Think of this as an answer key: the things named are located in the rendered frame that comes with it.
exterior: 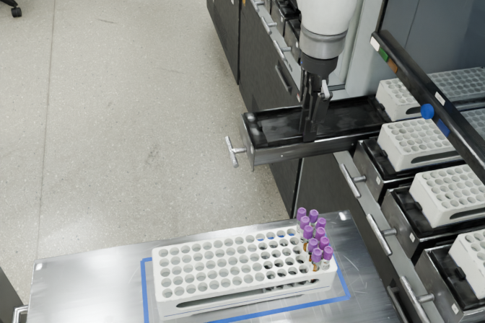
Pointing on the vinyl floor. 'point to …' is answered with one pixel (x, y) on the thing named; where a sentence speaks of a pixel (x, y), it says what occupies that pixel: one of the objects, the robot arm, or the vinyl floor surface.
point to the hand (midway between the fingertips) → (308, 124)
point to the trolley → (143, 278)
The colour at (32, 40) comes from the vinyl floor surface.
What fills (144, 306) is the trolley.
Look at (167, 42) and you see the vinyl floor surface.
